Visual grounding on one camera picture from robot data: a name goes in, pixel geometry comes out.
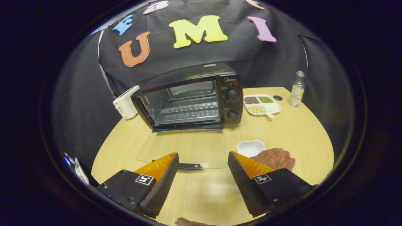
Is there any small white tray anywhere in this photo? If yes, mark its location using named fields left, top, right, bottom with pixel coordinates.
left=236, top=140, right=266, bottom=158

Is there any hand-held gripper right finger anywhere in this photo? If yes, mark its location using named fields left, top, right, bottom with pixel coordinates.
left=227, top=151, right=318, bottom=218

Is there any black toaster oven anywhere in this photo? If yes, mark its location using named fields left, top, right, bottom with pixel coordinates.
left=130, top=62, right=244, bottom=170

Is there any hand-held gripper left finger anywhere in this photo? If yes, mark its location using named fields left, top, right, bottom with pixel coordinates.
left=96, top=152, right=180, bottom=218

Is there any white bread toaster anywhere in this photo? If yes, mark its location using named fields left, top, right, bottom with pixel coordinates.
left=113, top=85, right=141, bottom=120

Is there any clear glass bottle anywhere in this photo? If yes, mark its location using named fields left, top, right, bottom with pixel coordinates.
left=289, top=70, right=306, bottom=108

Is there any white divided dish with grains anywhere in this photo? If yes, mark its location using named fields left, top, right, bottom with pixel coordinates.
left=243, top=94, right=282, bottom=118

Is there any red meat slice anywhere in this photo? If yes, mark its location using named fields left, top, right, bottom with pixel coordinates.
left=250, top=148, right=296, bottom=171

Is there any white blue printed object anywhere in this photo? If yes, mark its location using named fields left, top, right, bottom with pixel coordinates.
left=63, top=152, right=90, bottom=186

